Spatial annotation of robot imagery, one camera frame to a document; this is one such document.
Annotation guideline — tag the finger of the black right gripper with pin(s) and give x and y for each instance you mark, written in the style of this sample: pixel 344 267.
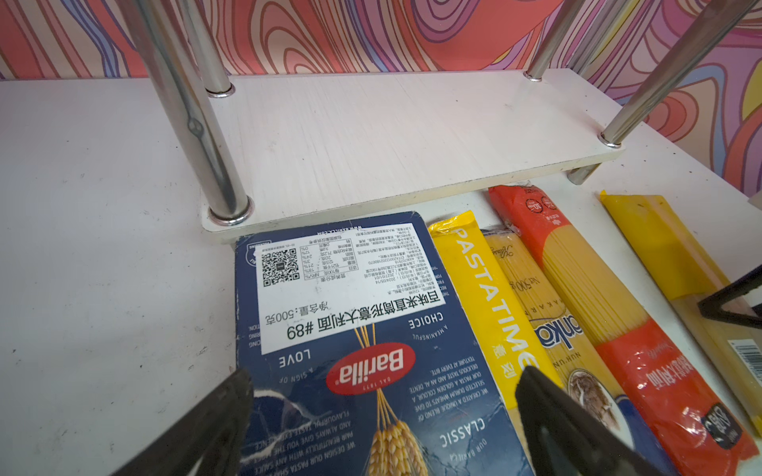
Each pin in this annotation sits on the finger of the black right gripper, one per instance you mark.
pixel 714 306

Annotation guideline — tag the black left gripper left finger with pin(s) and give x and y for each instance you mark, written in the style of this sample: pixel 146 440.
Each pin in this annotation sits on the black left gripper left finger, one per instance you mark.
pixel 207 440

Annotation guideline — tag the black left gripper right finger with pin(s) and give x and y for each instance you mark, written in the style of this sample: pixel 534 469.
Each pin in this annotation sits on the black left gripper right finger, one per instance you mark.
pixel 564 439

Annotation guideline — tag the clear blue spaghetti pack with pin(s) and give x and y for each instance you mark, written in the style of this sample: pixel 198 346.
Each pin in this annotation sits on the clear blue spaghetti pack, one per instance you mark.
pixel 583 373

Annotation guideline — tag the red spaghetti pack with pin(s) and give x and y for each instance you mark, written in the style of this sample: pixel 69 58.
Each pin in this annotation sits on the red spaghetti pack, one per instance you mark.
pixel 698 432

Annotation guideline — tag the dark blue Barilla pasta box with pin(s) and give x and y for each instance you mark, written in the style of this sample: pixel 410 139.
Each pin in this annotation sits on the dark blue Barilla pasta box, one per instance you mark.
pixel 361 357

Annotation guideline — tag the yellow Pastatime spaghetti pack left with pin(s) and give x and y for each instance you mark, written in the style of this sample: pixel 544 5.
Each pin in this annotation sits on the yellow Pastatime spaghetti pack left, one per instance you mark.
pixel 499 323

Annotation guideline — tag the white two-tier shelf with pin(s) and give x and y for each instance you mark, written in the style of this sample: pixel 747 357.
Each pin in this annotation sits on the white two-tier shelf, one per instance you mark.
pixel 295 151

